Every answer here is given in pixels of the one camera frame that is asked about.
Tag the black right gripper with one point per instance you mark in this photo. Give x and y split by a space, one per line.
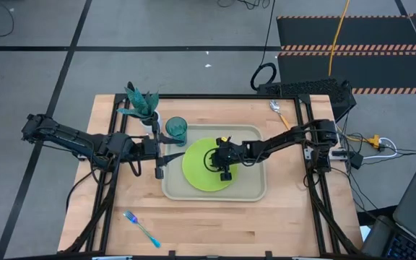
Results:
226 155

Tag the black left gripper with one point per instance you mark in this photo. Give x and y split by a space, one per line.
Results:
146 148

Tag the teal faceted plastic cup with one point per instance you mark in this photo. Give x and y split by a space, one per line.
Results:
176 130

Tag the lime green round plate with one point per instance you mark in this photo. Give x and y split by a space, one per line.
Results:
197 169

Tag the beige plastic serving tray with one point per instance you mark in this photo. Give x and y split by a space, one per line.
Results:
251 180

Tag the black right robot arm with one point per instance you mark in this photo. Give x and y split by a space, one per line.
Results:
284 139

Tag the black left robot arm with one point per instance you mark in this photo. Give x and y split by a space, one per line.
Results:
67 135

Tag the snake plant in white pot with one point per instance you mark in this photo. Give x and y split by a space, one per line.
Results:
141 103

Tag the yellow power splitter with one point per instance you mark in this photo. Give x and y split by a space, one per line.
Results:
375 141

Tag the black hazard-striped floor mat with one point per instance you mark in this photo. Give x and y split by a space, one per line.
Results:
374 68
374 32

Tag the black backlit keyboard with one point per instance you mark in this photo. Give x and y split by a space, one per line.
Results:
410 249

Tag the black aluminium table frame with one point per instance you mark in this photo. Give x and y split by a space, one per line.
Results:
229 96

